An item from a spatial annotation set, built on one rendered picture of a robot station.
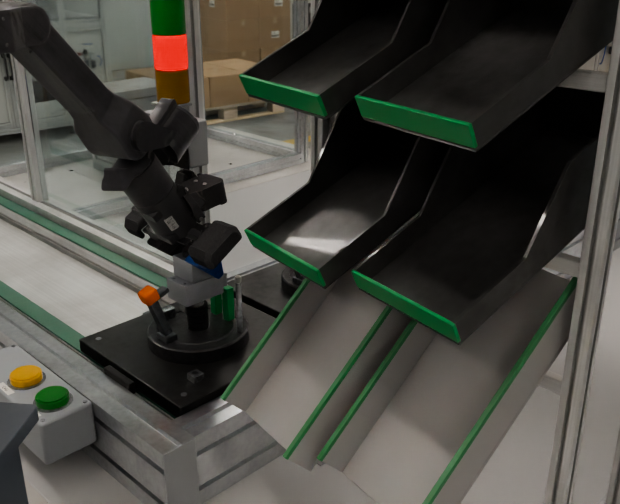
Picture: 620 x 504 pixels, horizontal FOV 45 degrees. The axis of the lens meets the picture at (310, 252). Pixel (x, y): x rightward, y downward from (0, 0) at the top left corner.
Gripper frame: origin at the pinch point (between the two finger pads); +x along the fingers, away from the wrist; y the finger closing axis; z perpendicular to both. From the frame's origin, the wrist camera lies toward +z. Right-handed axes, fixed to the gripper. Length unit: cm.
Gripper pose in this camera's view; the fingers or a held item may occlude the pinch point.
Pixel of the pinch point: (198, 255)
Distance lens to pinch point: 103.0
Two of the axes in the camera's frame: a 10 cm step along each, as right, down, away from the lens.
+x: 3.6, 6.5, 6.7
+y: -7.1, -2.7, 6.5
